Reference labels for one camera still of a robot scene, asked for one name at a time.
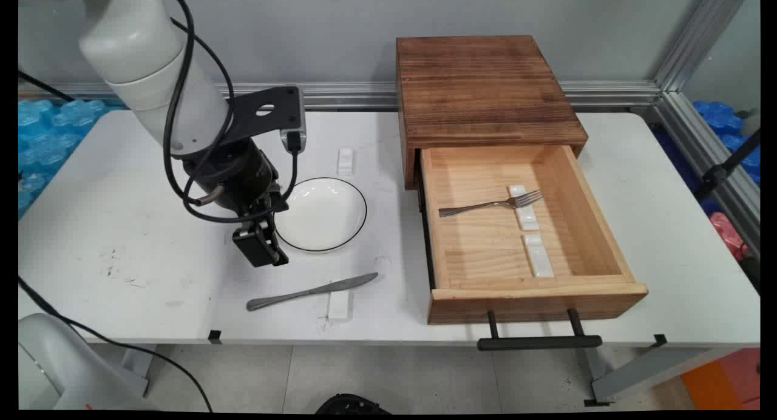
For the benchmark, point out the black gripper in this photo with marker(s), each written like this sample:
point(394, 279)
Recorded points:
point(237, 174)

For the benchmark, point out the silver table knife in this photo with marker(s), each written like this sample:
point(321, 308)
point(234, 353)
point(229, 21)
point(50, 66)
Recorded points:
point(303, 292)

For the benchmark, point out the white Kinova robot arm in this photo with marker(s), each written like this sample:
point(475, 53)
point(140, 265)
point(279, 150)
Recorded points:
point(139, 56)

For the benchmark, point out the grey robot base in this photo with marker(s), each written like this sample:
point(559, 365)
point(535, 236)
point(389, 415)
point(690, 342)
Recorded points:
point(61, 365)

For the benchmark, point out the white plate with black rim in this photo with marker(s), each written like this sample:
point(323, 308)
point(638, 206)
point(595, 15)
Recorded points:
point(325, 213)

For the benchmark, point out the white ceramic cutlery rest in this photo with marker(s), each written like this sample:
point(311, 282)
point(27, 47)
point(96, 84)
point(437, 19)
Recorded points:
point(528, 216)
point(345, 161)
point(339, 308)
point(539, 259)

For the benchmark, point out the black table edge clip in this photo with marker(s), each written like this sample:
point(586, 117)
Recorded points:
point(214, 335)
point(660, 340)

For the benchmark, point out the black round floor object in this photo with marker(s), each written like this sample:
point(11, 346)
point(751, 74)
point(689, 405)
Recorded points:
point(352, 405)

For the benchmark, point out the silver fork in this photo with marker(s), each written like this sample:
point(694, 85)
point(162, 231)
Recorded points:
point(479, 206)

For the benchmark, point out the light wooden drawer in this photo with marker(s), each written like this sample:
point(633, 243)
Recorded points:
point(485, 256)

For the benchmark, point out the blue bubble wrap sheet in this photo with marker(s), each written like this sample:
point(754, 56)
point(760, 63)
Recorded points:
point(42, 147)

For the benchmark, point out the dark wooden cabinet box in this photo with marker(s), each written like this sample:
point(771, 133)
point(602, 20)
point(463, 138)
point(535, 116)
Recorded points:
point(485, 86)

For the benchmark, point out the grey table leg with foot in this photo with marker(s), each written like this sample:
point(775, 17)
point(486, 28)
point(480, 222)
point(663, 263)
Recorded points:
point(655, 371)

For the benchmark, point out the black tripod stand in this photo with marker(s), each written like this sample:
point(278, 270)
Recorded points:
point(719, 172)

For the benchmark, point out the pink plastic object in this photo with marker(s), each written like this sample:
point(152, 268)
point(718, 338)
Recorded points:
point(728, 232)

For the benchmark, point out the blue bubble wrap pile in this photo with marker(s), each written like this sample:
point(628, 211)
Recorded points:
point(722, 119)

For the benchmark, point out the orange box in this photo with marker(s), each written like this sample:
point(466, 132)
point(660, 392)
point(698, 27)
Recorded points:
point(725, 380)

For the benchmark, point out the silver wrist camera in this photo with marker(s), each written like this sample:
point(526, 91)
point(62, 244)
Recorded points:
point(293, 141)

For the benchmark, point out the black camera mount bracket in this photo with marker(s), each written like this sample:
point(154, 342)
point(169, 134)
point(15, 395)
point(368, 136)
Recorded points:
point(279, 107)

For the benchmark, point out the long aluminium frame rail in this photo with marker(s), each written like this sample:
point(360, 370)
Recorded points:
point(352, 95)

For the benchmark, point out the short aluminium frame rail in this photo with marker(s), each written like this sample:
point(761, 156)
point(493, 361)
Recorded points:
point(710, 153)

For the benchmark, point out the aluminium frame post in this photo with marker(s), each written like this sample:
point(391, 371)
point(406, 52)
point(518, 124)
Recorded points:
point(698, 37)

